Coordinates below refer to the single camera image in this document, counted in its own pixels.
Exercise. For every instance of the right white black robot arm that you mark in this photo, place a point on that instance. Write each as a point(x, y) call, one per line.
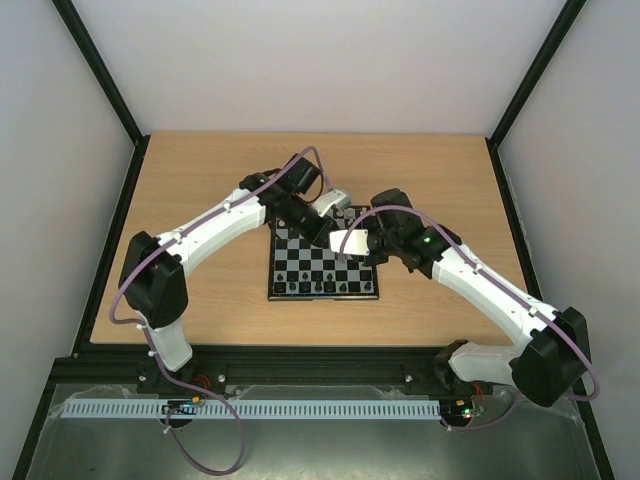
point(549, 350)

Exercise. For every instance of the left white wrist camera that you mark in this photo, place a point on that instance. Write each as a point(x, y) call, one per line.
point(334, 199)

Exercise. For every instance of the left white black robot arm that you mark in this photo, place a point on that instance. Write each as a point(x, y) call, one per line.
point(153, 277)

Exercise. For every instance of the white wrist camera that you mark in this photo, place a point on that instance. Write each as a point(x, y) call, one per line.
point(353, 243)
point(334, 199)

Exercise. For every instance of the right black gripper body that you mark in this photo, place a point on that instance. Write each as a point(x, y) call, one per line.
point(373, 245)

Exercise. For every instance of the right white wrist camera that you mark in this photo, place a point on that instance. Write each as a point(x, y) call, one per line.
point(353, 243)

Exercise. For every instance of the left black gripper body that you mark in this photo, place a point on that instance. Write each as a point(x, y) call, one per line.
point(308, 231)

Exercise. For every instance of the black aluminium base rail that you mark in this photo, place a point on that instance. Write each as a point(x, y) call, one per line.
point(415, 370)

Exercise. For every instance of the black grey chess board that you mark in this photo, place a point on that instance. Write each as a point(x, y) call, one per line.
point(299, 270)

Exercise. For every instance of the white slotted cable duct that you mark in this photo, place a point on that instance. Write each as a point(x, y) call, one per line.
point(424, 410)

